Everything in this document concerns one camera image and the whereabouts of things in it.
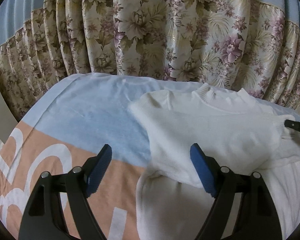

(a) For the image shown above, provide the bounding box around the blue and floral curtain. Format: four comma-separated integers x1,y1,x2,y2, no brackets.
0,0,300,120

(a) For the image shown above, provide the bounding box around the peach and blue blanket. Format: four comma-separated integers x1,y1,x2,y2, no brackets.
0,72,300,240

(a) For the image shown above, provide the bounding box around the white knit sweater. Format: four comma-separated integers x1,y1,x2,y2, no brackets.
129,84,300,239

